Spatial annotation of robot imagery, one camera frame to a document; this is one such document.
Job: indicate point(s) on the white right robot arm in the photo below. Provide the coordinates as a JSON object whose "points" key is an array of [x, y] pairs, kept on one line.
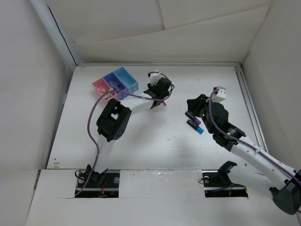
{"points": [[281, 183]]}

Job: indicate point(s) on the black blue highlighter marker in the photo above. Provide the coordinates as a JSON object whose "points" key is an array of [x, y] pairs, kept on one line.
{"points": [[193, 125]]}

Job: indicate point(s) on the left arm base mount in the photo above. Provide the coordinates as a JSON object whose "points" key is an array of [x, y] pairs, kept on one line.
{"points": [[100, 185]]}

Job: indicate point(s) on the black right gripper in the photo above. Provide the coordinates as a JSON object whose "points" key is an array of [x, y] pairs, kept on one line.
{"points": [[194, 105]]}

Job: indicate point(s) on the dark blue drawer box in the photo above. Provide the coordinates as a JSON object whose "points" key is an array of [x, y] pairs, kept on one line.
{"points": [[117, 84]]}

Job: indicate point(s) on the aluminium rail back edge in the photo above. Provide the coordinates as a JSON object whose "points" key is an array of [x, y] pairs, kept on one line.
{"points": [[213, 64]]}

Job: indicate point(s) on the light blue drawer box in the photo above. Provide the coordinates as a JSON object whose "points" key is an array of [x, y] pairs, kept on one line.
{"points": [[128, 82]]}

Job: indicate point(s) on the pink drawer box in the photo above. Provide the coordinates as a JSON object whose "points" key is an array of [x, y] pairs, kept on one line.
{"points": [[102, 86]]}

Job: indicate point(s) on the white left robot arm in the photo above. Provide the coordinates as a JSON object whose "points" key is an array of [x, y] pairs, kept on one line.
{"points": [[114, 118]]}

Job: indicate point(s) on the aluminium rail right edge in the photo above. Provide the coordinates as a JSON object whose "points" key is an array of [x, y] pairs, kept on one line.
{"points": [[258, 133]]}

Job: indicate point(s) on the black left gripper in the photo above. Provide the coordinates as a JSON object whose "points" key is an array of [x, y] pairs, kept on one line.
{"points": [[150, 87]]}

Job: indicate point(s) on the aluminium rail edge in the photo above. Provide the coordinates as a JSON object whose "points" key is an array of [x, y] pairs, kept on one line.
{"points": [[213, 64], [258, 133]]}

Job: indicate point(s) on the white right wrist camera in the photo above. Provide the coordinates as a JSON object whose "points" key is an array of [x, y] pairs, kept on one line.
{"points": [[219, 94]]}

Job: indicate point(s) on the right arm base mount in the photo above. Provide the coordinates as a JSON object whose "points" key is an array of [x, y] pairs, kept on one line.
{"points": [[217, 183]]}

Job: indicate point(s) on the black purple highlighter marker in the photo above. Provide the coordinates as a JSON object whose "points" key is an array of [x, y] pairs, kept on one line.
{"points": [[193, 118]]}

